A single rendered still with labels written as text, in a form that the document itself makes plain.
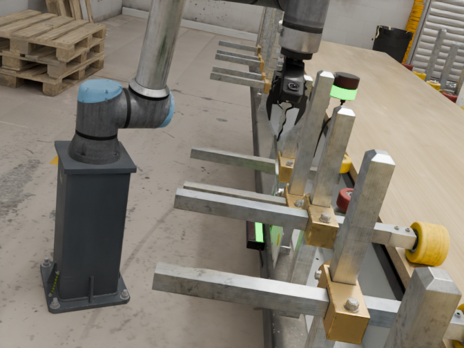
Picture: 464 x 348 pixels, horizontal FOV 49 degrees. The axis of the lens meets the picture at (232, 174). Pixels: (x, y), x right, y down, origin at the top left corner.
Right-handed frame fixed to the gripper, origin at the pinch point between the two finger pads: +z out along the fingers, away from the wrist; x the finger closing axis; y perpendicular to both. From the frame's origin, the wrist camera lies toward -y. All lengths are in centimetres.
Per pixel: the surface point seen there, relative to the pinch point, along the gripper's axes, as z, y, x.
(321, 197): 2.2, -24.2, -7.3
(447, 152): 11, 49, -64
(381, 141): 11, 48, -41
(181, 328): 101, 47, 14
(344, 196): 10.5, -3.4, -18.2
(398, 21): 26, 766, -259
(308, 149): 2.0, 0.8, -7.7
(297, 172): 8.4, 0.8, -6.5
